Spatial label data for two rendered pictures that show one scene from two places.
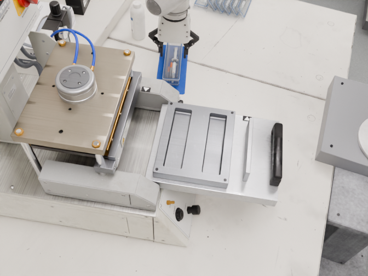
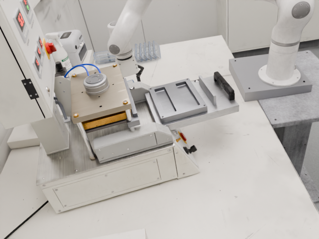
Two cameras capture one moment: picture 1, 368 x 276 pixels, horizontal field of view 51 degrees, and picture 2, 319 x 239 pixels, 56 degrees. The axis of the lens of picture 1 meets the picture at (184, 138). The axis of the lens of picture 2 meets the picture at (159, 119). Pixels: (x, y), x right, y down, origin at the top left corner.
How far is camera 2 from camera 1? 0.44 m
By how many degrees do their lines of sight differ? 19
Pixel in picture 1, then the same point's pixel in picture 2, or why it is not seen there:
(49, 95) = (82, 96)
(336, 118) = (243, 76)
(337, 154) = (255, 90)
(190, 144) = (173, 99)
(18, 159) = (71, 156)
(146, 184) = (161, 126)
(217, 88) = not seen: hidden behind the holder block
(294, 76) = (206, 71)
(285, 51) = (194, 63)
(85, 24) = not seen: hidden behind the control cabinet
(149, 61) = not seen: hidden behind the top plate
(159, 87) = (138, 85)
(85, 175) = (122, 135)
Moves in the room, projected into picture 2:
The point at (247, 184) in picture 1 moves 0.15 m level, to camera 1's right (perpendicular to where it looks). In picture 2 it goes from (217, 105) to (255, 93)
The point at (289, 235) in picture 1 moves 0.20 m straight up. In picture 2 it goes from (255, 140) to (258, 100)
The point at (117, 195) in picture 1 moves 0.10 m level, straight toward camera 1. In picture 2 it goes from (147, 137) to (167, 153)
